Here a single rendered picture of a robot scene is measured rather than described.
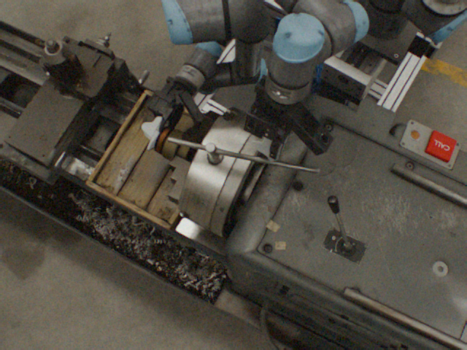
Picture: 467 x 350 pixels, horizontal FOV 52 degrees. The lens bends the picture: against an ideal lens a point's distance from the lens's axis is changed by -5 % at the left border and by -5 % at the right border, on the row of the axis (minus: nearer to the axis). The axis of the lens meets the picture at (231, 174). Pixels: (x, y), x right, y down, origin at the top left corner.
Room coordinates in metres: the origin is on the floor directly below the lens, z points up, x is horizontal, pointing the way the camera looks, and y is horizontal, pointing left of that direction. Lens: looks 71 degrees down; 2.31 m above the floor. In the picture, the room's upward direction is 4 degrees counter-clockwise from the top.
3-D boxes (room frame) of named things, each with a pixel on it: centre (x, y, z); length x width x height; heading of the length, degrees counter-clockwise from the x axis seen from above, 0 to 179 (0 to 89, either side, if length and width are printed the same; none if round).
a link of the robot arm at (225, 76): (0.79, 0.04, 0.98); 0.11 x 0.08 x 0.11; 93
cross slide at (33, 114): (0.78, 0.51, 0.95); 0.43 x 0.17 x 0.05; 148
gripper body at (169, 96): (0.66, 0.15, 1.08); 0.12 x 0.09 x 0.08; 147
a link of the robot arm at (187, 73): (0.72, 0.10, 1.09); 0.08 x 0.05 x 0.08; 57
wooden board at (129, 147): (0.58, 0.22, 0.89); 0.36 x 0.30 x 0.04; 148
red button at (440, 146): (0.40, -0.49, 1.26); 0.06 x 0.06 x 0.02; 58
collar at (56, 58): (0.83, 0.48, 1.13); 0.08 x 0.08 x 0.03
